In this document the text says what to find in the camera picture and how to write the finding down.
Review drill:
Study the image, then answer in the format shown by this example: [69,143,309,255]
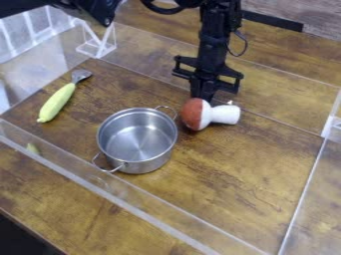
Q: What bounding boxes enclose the yellow-green handled peeler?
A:
[37,69,92,123]

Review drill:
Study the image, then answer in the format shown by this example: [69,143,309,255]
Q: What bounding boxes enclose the clear acrylic right panel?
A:
[278,91,341,255]

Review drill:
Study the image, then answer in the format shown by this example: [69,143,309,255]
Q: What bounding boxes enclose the clear acrylic triangle bracket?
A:
[75,19,117,59]

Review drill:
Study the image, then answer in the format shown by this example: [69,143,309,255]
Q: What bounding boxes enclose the silver metal pot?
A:
[92,106,178,174]

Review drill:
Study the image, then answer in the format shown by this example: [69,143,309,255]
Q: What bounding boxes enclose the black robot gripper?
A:
[171,32,243,102]

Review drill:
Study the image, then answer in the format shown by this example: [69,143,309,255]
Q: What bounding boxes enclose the clear acrylic front barrier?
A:
[0,119,269,255]

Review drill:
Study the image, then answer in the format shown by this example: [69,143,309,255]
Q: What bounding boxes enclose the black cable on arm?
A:
[224,29,250,58]

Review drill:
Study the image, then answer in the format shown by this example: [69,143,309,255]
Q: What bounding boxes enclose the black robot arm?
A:
[0,0,243,101]

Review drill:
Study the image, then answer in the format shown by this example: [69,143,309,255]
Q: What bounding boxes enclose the black bar on table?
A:
[242,10,303,32]

